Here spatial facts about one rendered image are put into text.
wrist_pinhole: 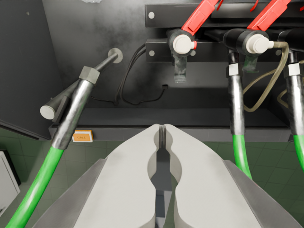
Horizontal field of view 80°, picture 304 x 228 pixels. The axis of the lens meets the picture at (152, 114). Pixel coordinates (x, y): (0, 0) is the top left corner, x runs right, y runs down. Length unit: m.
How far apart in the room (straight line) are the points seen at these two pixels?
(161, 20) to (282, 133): 0.40
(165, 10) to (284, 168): 2.01
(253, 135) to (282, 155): 1.56
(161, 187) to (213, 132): 0.44
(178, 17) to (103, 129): 0.31
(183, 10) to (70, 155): 1.74
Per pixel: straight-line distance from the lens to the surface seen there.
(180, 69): 0.23
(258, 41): 0.23
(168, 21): 0.37
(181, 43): 0.21
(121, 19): 0.52
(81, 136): 0.50
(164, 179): 0.89
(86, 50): 0.55
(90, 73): 0.22
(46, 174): 0.22
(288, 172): 2.26
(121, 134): 0.48
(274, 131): 0.55
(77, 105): 0.22
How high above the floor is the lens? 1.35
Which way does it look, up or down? 63 degrees down
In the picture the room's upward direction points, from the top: 177 degrees counter-clockwise
